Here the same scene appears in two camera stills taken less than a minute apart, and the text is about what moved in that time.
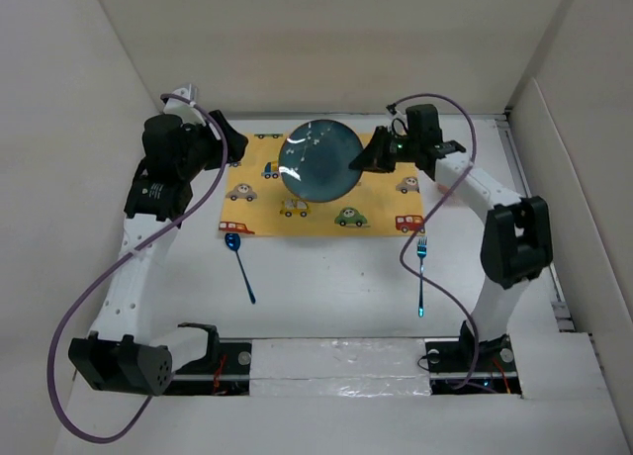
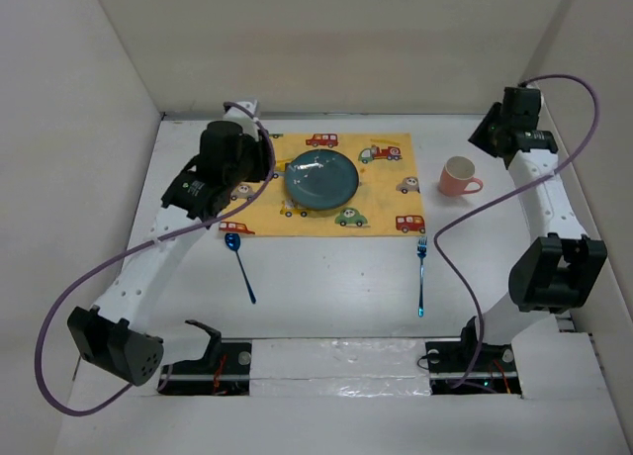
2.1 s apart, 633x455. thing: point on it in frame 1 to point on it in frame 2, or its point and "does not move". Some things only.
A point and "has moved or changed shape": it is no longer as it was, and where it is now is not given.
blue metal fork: x=421 y=246 does not move
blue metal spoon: x=233 y=242 does not move
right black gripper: x=374 y=156 to x=477 y=137
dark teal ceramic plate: x=315 y=157 has moved or changed shape
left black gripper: x=206 y=132 to x=256 y=145
